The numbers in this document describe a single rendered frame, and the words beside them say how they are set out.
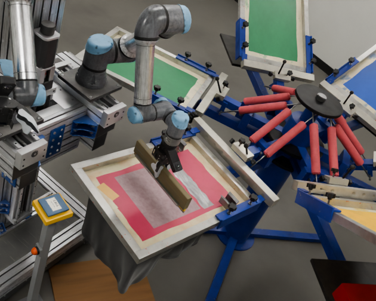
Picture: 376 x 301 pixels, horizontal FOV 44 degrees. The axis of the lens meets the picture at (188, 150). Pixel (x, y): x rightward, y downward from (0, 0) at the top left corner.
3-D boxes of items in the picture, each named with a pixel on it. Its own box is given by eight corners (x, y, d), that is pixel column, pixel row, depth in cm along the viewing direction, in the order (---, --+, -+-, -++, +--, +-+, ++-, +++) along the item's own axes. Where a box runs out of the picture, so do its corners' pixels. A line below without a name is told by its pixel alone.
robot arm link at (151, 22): (144, 5, 175) (138, 129, 193) (167, 6, 182) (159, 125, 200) (127, 2, 183) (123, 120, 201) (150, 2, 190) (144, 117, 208)
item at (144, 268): (125, 294, 232) (148, 243, 206) (120, 288, 234) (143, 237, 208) (192, 259, 262) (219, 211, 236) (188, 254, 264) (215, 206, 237)
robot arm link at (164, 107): (148, 97, 203) (161, 113, 198) (168, 94, 210) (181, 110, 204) (143, 111, 208) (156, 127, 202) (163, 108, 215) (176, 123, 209)
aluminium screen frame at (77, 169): (136, 264, 196) (139, 259, 194) (69, 169, 222) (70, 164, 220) (256, 207, 247) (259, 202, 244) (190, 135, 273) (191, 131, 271)
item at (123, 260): (120, 297, 231) (144, 245, 205) (76, 230, 251) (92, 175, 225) (126, 294, 233) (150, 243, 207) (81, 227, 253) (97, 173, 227)
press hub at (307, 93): (234, 263, 339) (329, 123, 256) (200, 223, 357) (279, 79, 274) (268, 243, 365) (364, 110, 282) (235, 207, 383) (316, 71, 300)
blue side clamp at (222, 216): (217, 229, 227) (222, 220, 223) (210, 222, 230) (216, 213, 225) (256, 210, 247) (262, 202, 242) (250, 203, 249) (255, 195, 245)
